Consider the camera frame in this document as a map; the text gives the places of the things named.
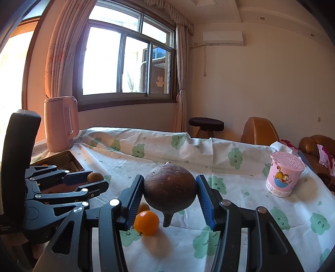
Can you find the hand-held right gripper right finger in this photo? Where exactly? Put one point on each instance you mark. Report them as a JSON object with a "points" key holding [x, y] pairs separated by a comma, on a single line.
{"points": [[206, 204]]}

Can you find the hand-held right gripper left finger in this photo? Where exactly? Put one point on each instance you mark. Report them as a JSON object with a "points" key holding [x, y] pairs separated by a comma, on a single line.
{"points": [[134, 206]]}

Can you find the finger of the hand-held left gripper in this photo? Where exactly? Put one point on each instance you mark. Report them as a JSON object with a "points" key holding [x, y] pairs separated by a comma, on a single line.
{"points": [[76, 177], [89, 190]]}

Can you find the small brown pear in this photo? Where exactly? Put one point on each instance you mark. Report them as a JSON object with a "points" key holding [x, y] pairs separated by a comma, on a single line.
{"points": [[96, 177]]}

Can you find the pink metal tin box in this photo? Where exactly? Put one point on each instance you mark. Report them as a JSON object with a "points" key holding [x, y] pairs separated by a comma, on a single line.
{"points": [[61, 156]]}

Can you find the large brown round fruit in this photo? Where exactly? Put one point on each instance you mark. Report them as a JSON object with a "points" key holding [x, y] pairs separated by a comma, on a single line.
{"points": [[170, 191]]}

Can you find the orange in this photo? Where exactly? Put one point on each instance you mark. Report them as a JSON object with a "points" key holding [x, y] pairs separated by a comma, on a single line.
{"points": [[144, 208], [146, 222]]}

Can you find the pink electric kettle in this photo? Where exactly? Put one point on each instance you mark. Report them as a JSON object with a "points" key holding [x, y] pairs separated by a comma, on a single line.
{"points": [[59, 125]]}

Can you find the white green-cloud tablecloth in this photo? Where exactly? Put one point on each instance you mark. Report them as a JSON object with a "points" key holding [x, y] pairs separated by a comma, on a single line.
{"points": [[248, 170]]}

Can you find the dark round stool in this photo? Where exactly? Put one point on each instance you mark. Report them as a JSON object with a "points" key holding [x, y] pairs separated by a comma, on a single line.
{"points": [[206, 123]]}

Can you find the pink cartoon cup with lid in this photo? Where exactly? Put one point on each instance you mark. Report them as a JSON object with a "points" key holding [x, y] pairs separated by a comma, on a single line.
{"points": [[284, 174]]}

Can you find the brown leather armchair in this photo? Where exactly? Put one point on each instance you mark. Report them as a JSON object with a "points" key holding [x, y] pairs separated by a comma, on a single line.
{"points": [[257, 132]]}

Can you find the pink floral pillow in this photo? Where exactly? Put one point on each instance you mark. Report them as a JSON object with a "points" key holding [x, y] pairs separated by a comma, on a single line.
{"points": [[289, 144], [327, 157]]}

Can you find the pink patterned curtain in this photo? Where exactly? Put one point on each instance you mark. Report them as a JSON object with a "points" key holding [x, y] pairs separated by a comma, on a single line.
{"points": [[62, 52]]}

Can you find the brown leather sofa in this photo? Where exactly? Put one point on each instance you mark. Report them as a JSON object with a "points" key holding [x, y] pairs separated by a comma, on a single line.
{"points": [[310, 146]]}

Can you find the sliding window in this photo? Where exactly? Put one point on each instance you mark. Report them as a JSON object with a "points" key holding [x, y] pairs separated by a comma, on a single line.
{"points": [[117, 60]]}

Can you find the pink window sticker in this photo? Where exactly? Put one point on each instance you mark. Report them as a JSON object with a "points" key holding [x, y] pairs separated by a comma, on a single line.
{"points": [[158, 81]]}

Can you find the light beige curtain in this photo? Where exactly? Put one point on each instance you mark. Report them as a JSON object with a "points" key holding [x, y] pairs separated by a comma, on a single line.
{"points": [[183, 78]]}

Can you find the white air conditioner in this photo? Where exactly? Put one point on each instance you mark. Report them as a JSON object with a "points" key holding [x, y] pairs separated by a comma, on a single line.
{"points": [[223, 38]]}

